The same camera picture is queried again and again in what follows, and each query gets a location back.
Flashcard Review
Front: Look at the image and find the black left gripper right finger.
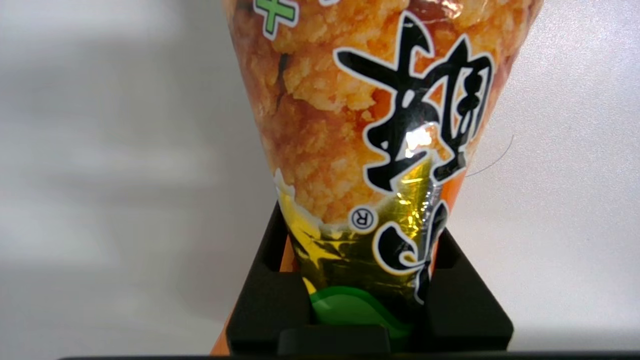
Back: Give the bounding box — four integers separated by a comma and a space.
389, 229, 515, 354

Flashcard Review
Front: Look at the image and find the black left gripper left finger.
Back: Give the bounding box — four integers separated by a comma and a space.
226, 202, 317, 355

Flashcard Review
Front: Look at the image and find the orange snack bag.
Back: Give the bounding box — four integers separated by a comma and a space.
210, 0, 546, 357

